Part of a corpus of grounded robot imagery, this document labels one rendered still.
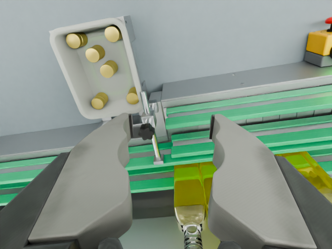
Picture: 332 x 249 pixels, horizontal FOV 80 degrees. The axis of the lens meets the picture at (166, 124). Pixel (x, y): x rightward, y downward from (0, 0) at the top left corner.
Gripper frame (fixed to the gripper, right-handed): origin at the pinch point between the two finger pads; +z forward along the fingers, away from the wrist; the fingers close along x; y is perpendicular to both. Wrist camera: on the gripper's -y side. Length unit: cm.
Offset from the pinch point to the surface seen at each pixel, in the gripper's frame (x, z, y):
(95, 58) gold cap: -18.4, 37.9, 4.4
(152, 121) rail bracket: -3.6, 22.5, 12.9
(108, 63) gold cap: -15.7, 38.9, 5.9
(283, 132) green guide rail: 24.3, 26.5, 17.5
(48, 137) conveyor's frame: -37, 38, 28
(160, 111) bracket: -2.5, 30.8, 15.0
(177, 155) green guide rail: 1.4, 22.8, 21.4
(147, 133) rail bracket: -4.2, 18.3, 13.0
